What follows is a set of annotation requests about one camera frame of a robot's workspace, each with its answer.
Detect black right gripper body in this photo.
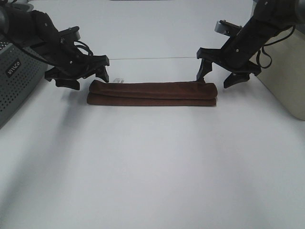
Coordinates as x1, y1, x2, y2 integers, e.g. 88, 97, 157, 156
219, 19, 274, 76

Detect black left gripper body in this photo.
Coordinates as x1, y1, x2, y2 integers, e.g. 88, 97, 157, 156
30, 31, 101, 83

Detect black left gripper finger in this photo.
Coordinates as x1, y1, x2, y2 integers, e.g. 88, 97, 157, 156
91, 55, 110, 83
55, 79, 80, 90

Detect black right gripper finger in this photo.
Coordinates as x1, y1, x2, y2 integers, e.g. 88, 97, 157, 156
223, 73, 250, 89
196, 47, 221, 82

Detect brown towel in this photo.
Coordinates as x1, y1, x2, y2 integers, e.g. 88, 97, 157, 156
87, 80, 218, 106

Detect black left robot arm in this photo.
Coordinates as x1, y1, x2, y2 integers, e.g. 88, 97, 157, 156
0, 0, 110, 90

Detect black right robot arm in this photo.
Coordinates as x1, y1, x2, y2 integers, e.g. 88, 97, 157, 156
196, 0, 305, 88

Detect beige storage bin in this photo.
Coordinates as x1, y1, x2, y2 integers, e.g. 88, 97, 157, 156
257, 30, 305, 121

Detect grey perforated plastic basket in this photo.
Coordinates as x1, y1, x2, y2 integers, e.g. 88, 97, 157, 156
0, 41, 48, 126

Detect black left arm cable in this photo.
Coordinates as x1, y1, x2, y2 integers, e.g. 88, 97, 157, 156
14, 40, 95, 58

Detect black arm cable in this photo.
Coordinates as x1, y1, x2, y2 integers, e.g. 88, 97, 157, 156
14, 40, 95, 58
255, 23, 296, 69

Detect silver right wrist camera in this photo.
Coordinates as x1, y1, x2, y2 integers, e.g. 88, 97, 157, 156
214, 20, 243, 37

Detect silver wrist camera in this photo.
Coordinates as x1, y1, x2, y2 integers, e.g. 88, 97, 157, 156
214, 20, 243, 37
59, 26, 81, 41

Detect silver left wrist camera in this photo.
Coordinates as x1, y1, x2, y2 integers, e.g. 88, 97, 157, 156
59, 26, 81, 41

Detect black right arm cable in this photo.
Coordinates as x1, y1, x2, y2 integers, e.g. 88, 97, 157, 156
255, 23, 296, 69

